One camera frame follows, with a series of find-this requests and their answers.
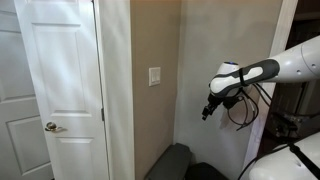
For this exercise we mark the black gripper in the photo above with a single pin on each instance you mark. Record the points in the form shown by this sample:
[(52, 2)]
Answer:
[(215, 100)]

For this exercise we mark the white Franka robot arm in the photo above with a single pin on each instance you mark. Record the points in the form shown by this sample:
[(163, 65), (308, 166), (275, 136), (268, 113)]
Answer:
[(290, 65)]

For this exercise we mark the black floor object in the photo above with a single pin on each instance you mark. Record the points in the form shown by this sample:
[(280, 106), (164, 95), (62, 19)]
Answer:
[(205, 171)]

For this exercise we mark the grey padded bench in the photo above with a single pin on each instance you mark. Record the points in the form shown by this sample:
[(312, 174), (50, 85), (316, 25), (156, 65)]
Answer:
[(171, 163)]

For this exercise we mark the white doorway trim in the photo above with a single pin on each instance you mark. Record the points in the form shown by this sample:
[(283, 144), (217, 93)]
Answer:
[(270, 90)]

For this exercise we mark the dark wooden furniture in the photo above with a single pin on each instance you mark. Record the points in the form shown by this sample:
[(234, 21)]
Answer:
[(293, 106)]

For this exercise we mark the dark door hinge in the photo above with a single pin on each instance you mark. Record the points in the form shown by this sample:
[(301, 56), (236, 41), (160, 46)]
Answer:
[(102, 114)]

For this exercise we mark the white panel door with knob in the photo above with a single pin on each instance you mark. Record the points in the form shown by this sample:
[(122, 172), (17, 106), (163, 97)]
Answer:
[(63, 66)]

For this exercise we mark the brass door knob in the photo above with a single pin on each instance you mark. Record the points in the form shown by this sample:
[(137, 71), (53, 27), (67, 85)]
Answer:
[(51, 126)]

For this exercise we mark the plain white panel door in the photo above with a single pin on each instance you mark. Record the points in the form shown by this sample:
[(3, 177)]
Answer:
[(16, 100)]

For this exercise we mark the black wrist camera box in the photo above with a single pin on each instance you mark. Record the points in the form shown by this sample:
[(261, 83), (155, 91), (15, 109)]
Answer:
[(232, 101)]

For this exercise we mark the white light switch plate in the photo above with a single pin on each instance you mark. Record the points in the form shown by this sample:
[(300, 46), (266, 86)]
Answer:
[(154, 76)]

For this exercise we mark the white door frame trim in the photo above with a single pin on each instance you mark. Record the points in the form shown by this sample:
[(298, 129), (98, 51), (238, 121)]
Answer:
[(115, 83)]

